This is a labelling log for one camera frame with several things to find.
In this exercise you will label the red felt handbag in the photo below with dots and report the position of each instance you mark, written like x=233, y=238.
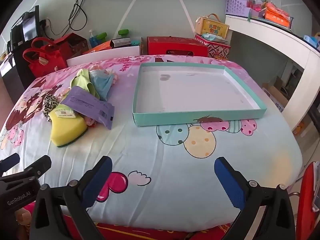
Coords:
x=43, y=60

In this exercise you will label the orange cardboard box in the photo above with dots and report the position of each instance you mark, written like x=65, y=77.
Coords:
x=100, y=47

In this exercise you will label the brown cardboard box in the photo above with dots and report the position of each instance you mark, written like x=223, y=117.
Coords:
x=275, y=95

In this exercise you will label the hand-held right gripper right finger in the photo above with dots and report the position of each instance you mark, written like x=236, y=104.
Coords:
x=228, y=185

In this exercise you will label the yellow sponge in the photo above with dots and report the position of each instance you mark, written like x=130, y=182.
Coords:
x=66, y=130

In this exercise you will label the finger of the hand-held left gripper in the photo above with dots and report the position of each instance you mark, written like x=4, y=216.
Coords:
x=10, y=162
x=38, y=166

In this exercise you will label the white wall socket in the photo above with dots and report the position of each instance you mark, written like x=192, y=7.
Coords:
x=45, y=23

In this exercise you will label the yellow wooden carry case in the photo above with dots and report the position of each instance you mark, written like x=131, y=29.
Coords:
x=215, y=26

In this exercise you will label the blue liquid bottle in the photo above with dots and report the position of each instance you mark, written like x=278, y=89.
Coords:
x=93, y=40

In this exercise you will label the black and white box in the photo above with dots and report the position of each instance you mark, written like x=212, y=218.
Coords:
x=121, y=42

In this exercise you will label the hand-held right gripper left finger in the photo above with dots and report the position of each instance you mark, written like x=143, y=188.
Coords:
x=98, y=182

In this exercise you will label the green dumbbell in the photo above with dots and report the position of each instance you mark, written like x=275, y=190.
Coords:
x=123, y=32
x=101, y=37

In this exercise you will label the red chair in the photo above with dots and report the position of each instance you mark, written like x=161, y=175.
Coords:
x=310, y=197

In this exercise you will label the white foam board bin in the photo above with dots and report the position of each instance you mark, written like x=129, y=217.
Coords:
x=105, y=56

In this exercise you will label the blue face mask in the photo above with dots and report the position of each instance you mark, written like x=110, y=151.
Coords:
x=101, y=83

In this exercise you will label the shallow teal cardboard box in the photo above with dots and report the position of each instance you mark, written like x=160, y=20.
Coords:
x=190, y=95

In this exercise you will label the light green cloth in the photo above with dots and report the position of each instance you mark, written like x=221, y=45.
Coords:
x=82, y=80

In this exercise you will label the red white patterned box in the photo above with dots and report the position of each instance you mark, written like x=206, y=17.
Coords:
x=217, y=50

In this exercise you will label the orange packet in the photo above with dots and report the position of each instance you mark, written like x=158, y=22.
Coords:
x=275, y=15

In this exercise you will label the leopard print scrunchie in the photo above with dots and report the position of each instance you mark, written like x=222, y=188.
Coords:
x=48, y=105

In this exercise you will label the red printed mat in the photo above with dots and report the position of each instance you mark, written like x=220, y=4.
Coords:
x=140, y=233

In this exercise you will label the black side cabinet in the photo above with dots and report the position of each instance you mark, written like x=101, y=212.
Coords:
x=12, y=72

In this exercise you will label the white desk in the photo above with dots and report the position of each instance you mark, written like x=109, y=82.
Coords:
x=275, y=35

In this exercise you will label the teal toy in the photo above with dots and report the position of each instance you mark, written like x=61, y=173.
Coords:
x=135, y=42

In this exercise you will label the open red gift box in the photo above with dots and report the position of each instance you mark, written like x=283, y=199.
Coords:
x=75, y=43

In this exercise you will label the purple tissue packet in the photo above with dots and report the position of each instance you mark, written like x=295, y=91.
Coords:
x=85, y=103

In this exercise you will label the black device with screen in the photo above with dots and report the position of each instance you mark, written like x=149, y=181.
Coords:
x=25, y=27

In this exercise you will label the blue wipes packet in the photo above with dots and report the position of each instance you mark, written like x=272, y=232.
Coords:
x=213, y=38

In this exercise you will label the printed cartoon bed sheet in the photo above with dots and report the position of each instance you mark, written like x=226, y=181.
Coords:
x=150, y=155

